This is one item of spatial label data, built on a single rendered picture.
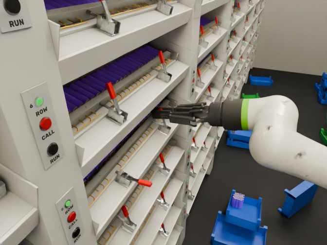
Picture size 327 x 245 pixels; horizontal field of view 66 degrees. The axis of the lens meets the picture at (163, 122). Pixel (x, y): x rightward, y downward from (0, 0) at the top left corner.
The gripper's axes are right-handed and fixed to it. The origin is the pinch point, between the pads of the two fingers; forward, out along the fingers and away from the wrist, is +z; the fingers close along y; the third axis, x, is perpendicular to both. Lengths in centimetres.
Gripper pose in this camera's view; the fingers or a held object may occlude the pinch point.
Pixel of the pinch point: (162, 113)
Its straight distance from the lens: 84.8
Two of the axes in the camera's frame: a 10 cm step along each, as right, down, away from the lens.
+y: 4.0, -4.7, 7.9
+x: -1.8, -8.8, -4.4
